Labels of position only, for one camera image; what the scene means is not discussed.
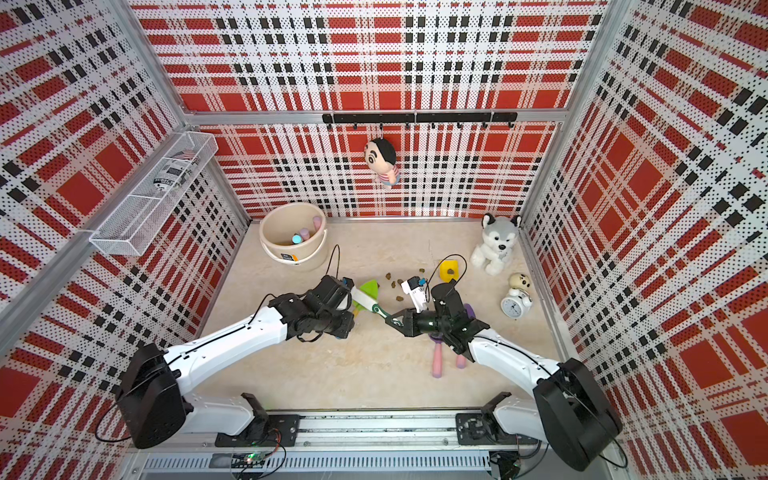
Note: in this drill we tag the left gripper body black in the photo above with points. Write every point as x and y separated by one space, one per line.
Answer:
335 323

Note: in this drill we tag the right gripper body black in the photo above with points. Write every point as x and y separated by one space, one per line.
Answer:
430 321

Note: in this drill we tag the purple pointed trowel pink handle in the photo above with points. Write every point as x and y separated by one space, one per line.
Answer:
437 359

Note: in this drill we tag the green white scrub brush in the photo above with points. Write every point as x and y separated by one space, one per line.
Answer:
367 302

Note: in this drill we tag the green pointed trowel yellow handle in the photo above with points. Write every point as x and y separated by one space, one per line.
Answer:
371 288

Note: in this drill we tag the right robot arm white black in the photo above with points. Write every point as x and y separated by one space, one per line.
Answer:
568 410

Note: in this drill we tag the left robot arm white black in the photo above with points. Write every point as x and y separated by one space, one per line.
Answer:
157 398

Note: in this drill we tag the cream plastic bucket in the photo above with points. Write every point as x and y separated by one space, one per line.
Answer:
278 227

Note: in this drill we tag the skull alarm clock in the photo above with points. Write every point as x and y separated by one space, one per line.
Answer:
517 302

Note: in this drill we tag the husky plush toy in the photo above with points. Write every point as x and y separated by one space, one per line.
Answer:
499 235

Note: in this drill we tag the cartoon boy plush doll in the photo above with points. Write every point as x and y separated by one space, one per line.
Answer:
380 157

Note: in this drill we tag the can on shelf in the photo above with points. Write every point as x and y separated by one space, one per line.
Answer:
175 170

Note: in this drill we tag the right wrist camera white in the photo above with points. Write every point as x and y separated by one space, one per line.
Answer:
416 289

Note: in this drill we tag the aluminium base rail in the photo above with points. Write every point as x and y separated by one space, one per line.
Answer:
361 441

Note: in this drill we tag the black hook rail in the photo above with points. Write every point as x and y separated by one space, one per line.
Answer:
453 117

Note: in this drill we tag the clear wall shelf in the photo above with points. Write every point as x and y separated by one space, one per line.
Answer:
138 218

